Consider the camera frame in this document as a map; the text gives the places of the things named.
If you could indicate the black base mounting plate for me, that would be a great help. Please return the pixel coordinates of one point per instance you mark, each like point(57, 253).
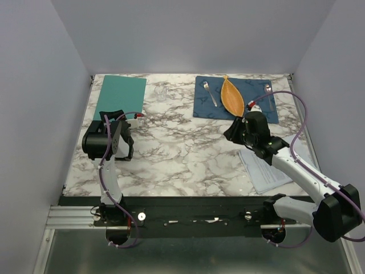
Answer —
point(186, 217)

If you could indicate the orange leaf-shaped dish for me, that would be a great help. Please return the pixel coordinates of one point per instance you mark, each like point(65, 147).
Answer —
point(231, 98)

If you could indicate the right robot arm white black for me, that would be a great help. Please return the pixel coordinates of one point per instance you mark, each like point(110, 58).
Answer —
point(334, 210)

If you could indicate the white printed paper files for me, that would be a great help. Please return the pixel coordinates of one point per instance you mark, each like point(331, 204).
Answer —
point(259, 178)

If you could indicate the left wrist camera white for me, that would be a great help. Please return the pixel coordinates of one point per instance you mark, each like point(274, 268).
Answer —
point(134, 123)

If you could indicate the silver fork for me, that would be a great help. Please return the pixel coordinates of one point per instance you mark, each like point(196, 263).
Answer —
point(206, 87)

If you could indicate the silver spoon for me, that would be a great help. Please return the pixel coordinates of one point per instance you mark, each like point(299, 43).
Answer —
point(268, 90)

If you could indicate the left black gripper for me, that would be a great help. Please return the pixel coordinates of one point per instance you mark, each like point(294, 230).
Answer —
point(111, 115)

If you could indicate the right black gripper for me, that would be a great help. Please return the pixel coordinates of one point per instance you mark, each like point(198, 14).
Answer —
point(232, 133)

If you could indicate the blue placemat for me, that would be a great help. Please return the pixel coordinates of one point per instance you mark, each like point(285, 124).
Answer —
point(208, 104)

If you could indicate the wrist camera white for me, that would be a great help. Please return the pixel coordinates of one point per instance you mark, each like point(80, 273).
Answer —
point(134, 123)
point(253, 106)

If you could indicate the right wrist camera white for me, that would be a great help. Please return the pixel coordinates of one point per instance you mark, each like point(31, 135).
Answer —
point(253, 106)

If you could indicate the clear drinking glass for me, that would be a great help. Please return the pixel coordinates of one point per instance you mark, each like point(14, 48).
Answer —
point(161, 93)

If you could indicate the teal green folder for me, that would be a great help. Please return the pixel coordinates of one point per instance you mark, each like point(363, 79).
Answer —
point(120, 93)

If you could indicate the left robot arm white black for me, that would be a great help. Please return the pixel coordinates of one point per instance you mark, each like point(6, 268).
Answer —
point(106, 140)

